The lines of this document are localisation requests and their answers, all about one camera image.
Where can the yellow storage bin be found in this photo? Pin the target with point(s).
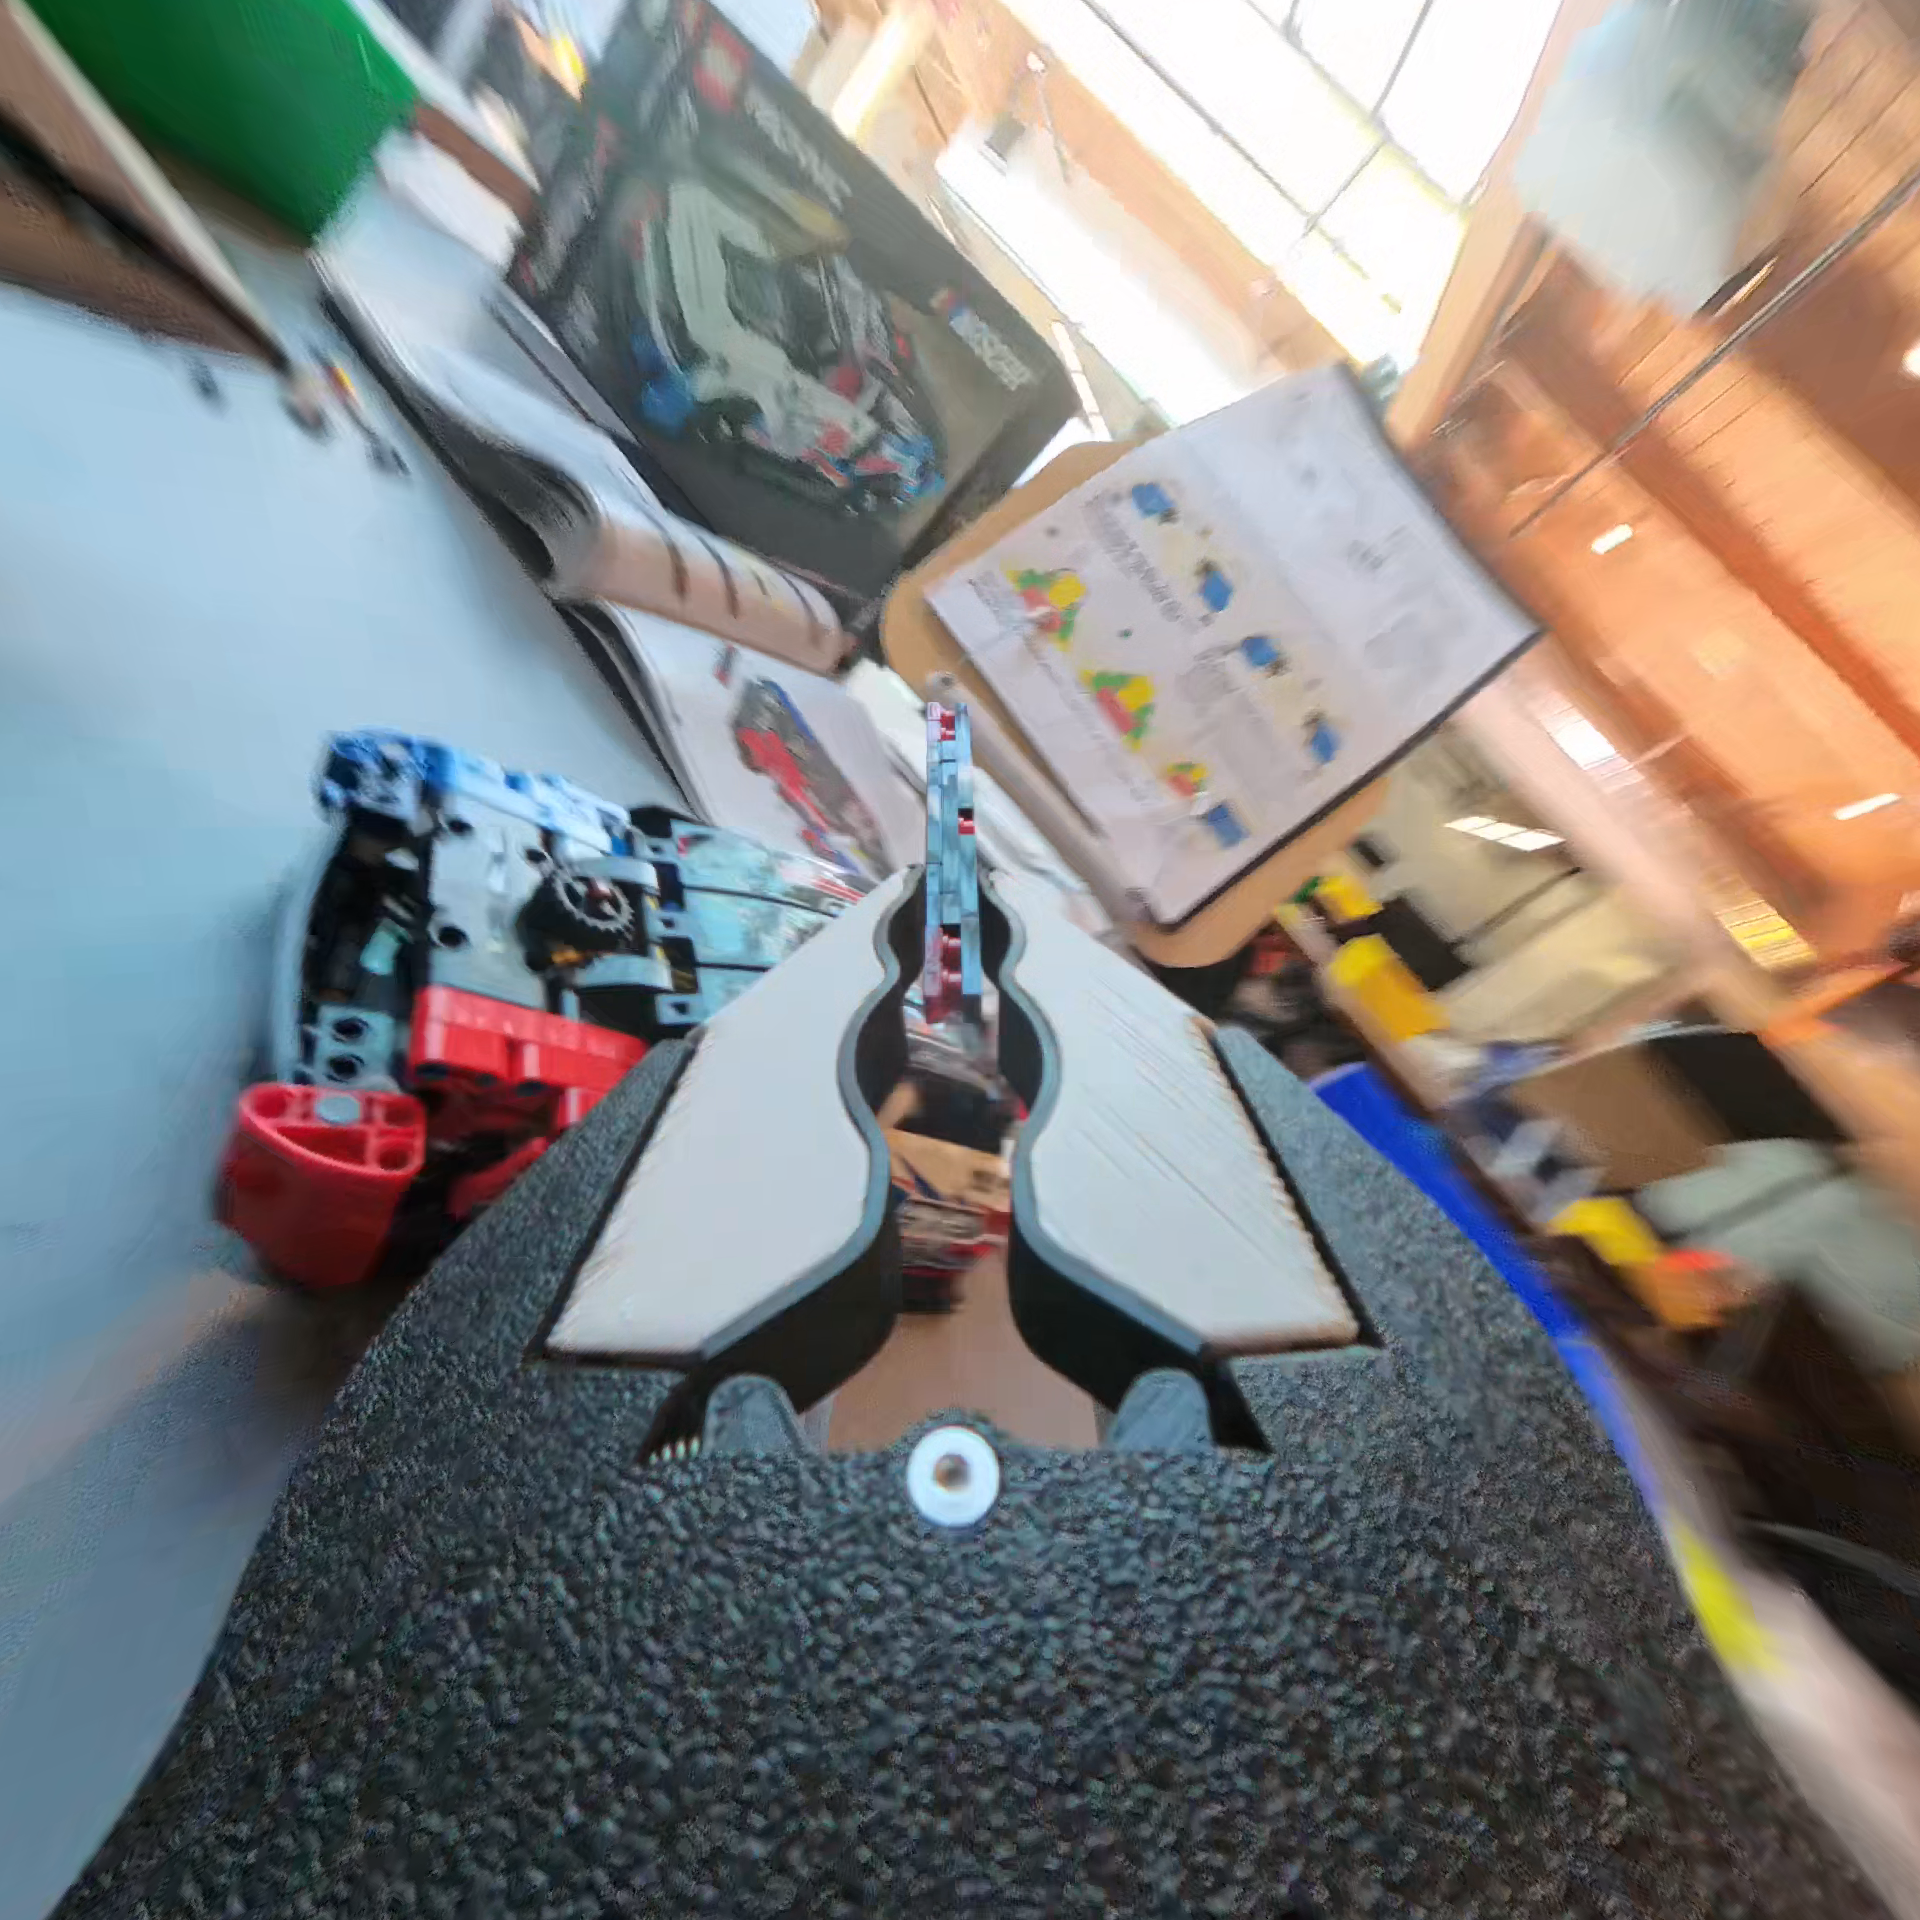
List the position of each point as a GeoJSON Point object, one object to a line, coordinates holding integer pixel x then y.
{"type": "Point", "coordinates": [1371, 974]}

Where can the red blue black brick car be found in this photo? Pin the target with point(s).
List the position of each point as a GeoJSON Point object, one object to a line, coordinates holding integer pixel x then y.
{"type": "Point", "coordinates": [496, 1034]}

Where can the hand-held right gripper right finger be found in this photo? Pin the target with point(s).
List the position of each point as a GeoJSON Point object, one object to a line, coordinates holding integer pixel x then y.
{"type": "Point", "coordinates": [1170, 1185]}

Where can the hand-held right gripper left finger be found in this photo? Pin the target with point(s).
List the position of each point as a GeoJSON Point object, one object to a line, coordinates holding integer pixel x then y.
{"type": "Point", "coordinates": [735, 1185]}

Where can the black toy set box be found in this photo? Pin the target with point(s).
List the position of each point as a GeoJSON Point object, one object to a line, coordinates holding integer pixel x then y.
{"type": "Point", "coordinates": [781, 300]}

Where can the black and red brick strip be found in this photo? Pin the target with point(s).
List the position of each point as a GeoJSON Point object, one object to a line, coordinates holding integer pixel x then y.
{"type": "Point", "coordinates": [947, 841]}

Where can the green plastic bin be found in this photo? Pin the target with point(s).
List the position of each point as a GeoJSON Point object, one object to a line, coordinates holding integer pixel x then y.
{"type": "Point", "coordinates": [224, 92]}

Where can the open instruction booklet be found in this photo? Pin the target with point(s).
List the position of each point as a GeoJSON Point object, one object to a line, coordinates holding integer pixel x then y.
{"type": "Point", "coordinates": [675, 570]}

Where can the grey desk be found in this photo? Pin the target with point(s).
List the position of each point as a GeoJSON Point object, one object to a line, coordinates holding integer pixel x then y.
{"type": "Point", "coordinates": [150, 753]}

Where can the blue plastic bin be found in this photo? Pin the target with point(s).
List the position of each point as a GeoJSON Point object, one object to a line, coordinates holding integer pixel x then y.
{"type": "Point", "coordinates": [1441, 1171]}

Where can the printed instruction sheet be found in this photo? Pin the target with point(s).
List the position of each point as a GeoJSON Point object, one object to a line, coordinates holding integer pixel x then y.
{"type": "Point", "coordinates": [1276, 629]}

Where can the wooden document board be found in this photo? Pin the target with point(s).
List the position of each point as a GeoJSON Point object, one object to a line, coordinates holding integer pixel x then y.
{"type": "Point", "coordinates": [1004, 505]}

